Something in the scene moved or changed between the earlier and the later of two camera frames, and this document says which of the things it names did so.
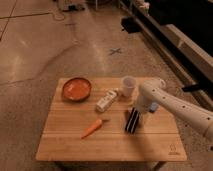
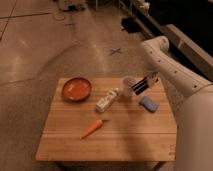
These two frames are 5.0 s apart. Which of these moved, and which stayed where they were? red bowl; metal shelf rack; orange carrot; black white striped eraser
Moved: black white striped eraser
Stayed: orange carrot; metal shelf rack; red bowl
